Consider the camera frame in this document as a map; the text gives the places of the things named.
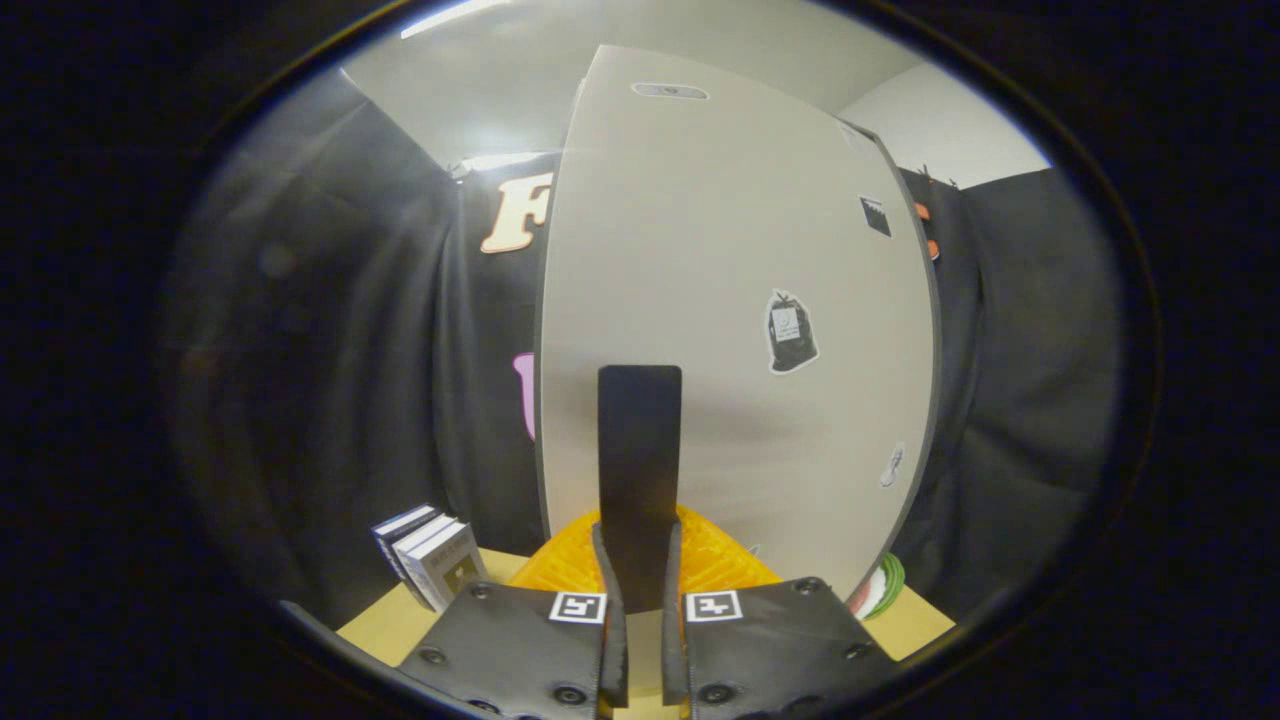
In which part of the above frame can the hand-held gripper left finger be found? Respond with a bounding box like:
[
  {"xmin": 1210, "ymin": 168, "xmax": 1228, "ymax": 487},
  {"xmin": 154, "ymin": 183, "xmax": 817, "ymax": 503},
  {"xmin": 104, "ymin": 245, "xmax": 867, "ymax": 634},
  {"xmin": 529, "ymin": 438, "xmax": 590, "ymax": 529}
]
[{"xmin": 398, "ymin": 508, "xmax": 630, "ymax": 720}]

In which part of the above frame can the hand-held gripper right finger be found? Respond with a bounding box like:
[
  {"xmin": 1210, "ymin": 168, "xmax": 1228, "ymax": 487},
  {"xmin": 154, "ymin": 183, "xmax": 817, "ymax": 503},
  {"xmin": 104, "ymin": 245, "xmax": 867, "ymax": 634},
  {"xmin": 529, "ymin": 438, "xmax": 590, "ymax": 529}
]
[{"xmin": 661, "ymin": 505, "xmax": 901, "ymax": 720}]

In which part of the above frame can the black door handle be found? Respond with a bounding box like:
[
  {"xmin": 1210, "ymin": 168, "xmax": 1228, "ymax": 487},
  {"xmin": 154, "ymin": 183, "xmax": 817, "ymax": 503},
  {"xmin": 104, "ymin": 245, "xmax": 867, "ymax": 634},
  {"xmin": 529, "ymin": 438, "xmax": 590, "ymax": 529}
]
[{"xmin": 597, "ymin": 365, "xmax": 684, "ymax": 614}]

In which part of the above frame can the grey shoe cabinet door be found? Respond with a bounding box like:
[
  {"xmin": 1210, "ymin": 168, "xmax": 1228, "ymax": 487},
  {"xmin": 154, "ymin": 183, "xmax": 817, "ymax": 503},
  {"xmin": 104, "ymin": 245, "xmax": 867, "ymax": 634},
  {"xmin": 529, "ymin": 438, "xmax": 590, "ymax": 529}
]
[{"xmin": 533, "ymin": 44, "xmax": 943, "ymax": 601}]

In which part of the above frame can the grey cover book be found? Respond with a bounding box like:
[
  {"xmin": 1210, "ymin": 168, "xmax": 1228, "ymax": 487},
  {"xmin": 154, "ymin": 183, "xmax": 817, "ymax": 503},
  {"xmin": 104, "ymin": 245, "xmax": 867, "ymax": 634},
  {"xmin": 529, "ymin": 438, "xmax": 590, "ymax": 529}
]
[{"xmin": 405, "ymin": 520, "xmax": 491, "ymax": 613}]

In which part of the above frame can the green white red striped object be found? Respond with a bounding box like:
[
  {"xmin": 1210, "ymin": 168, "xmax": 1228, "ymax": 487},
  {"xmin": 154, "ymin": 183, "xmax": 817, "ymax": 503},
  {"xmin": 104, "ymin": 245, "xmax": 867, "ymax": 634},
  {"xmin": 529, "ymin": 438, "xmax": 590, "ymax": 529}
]
[{"xmin": 850, "ymin": 552, "xmax": 907, "ymax": 621}]

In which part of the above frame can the white and blue book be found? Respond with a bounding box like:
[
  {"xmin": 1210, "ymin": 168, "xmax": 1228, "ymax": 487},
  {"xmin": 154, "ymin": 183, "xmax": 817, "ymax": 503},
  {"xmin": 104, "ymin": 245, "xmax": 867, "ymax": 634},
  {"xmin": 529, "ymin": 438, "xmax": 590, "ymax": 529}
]
[{"xmin": 392, "ymin": 513, "xmax": 459, "ymax": 601}]

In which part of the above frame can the dark blue book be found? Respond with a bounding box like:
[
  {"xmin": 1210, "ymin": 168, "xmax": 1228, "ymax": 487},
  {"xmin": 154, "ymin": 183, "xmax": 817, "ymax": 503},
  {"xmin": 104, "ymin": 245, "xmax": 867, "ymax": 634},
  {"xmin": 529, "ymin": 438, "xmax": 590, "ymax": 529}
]
[{"xmin": 372, "ymin": 503, "xmax": 441, "ymax": 583}]

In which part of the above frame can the black backdrop cloth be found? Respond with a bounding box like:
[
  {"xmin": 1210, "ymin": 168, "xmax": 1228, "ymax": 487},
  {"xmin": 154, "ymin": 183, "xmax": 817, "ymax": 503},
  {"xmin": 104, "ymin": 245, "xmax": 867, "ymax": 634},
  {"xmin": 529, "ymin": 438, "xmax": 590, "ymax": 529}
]
[{"xmin": 170, "ymin": 70, "xmax": 1126, "ymax": 633}]

